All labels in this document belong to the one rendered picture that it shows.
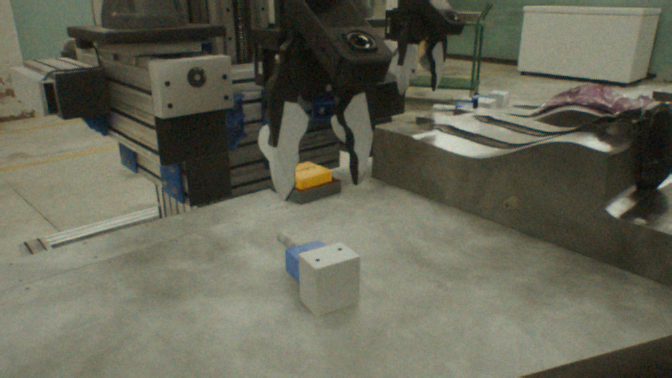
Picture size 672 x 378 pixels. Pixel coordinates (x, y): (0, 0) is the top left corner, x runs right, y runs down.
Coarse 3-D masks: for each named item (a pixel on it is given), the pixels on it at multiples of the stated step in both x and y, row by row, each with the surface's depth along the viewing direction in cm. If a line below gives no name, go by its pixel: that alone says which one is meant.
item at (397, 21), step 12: (408, 0) 93; (396, 12) 93; (408, 12) 91; (420, 12) 90; (396, 24) 94; (408, 24) 91; (420, 24) 91; (396, 36) 94; (420, 36) 91; (432, 36) 93
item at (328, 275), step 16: (288, 240) 58; (288, 256) 54; (304, 256) 50; (320, 256) 50; (336, 256) 50; (352, 256) 50; (288, 272) 55; (304, 272) 50; (320, 272) 48; (336, 272) 49; (352, 272) 51; (304, 288) 51; (320, 288) 49; (336, 288) 50; (352, 288) 51; (304, 304) 52; (320, 304) 50; (336, 304) 51; (352, 304) 52
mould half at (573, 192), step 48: (384, 144) 83; (432, 144) 76; (480, 144) 76; (576, 144) 59; (624, 144) 60; (432, 192) 78; (480, 192) 71; (528, 192) 65; (576, 192) 60; (624, 192) 62; (576, 240) 62; (624, 240) 57
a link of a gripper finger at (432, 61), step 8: (424, 48) 98; (432, 48) 95; (440, 48) 95; (424, 56) 99; (432, 56) 95; (440, 56) 96; (424, 64) 100; (432, 64) 97; (440, 64) 96; (432, 72) 97; (440, 72) 97; (432, 80) 98; (432, 88) 99
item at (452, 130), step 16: (624, 112) 74; (640, 112) 68; (656, 112) 70; (448, 128) 84; (512, 128) 84; (528, 128) 86; (576, 128) 65; (592, 128) 63; (608, 128) 62; (624, 128) 61; (640, 128) 64; (656, 128) 70; (496, 144) 78; (512, 144) 77; (528, 144) 71; (640, 144) 61; (656, 144) 70; (640, 160) 62; (656, 160) 70; (640, 176) 63; (656, 176) 63
